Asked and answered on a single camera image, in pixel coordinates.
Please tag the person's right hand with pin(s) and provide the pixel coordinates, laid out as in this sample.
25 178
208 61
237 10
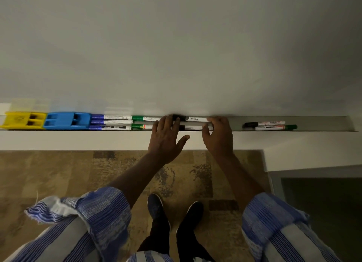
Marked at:
220 140

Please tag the person's left hand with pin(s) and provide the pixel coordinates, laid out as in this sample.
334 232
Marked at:
164 145

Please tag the person's right thumb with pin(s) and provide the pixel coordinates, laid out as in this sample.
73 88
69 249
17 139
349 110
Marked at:
205 134

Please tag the person's left thumb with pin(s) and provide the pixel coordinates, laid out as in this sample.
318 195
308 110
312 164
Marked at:
183 141

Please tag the person's left middle finger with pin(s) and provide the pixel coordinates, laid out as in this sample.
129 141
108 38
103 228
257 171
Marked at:
169 124

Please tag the person's left little finger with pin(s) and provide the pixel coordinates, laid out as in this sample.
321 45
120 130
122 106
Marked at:
155 128

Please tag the black whiteboard marker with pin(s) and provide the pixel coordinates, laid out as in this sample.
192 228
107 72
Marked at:
195 119
192 128

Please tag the person's left forearm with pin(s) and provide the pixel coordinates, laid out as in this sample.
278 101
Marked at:
138 178

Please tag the person's right forearm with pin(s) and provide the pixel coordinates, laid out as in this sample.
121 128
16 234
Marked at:
240 177

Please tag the green whiteboard marker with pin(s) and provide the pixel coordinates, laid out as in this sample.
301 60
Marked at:
140 126
145 118

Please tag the blue whiteboard marker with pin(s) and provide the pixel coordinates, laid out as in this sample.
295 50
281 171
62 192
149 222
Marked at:
113 122
113 117

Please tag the blue marker with black label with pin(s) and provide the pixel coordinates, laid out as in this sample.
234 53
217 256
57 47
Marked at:
110 127

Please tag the black marker with red label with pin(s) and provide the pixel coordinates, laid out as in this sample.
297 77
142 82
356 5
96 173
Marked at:
265 123

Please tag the green marker with red label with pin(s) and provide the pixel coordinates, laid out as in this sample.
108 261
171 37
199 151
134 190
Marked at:
275 127

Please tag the person's left dark shoe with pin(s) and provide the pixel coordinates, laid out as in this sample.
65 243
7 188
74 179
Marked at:
155 206

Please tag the person's dark shoe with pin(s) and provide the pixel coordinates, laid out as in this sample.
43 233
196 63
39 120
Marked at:
193 213
155 206

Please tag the person's right dark shoe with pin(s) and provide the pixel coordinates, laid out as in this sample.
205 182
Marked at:
193 213

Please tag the white whiteboard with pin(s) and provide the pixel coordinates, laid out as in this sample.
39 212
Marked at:
181 49

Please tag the blue whiteboard eraser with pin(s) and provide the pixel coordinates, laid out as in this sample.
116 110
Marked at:
66 120

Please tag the blue white striped shirt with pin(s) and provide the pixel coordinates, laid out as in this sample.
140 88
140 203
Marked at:
104 213

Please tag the black trousers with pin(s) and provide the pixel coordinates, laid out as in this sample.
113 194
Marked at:
186 247

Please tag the grey marker tray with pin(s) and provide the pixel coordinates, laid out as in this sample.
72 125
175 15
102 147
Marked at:
319 123

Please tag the yellow whiteboard eraser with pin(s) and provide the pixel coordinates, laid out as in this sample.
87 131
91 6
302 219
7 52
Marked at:
24 120

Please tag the grey framed dark glass panel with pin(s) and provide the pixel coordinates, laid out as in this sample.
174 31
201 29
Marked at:
322 213

